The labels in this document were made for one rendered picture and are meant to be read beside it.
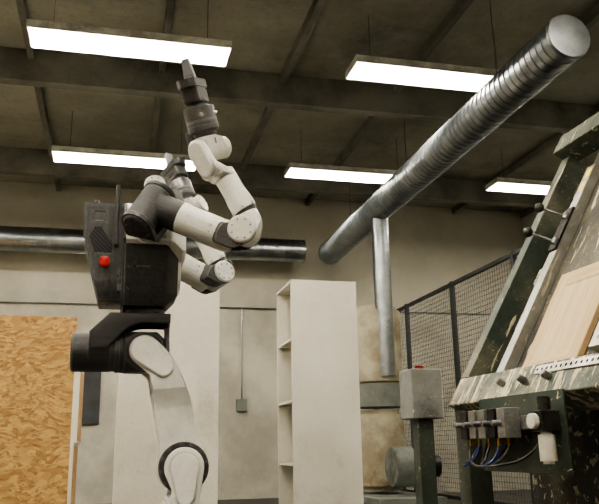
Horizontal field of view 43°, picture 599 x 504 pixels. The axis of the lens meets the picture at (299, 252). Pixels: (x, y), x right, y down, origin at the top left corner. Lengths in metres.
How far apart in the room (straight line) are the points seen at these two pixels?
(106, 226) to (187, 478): 0.76
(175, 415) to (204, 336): 2.50
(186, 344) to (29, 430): 1.45
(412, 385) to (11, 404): 1.75
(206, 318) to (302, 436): 1.92
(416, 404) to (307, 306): 3.73
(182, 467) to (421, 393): 1.00
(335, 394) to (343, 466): 0.58
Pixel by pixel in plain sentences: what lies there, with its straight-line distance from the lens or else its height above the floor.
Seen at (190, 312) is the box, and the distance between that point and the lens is 4.73.
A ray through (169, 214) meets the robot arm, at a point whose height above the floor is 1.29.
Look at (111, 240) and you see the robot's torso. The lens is 2.27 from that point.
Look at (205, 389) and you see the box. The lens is 4.68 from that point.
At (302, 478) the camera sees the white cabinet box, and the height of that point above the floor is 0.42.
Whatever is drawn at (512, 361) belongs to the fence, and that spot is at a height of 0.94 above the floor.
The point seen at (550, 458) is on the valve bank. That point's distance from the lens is 2.32.
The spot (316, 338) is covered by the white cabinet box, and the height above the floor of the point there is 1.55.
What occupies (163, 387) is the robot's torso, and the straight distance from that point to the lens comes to 2.22.
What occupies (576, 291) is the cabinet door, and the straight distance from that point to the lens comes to 2.70.
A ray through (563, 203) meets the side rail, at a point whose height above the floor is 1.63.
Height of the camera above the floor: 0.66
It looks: 15 degrees up
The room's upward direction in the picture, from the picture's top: 1 degrees counter-clockwise
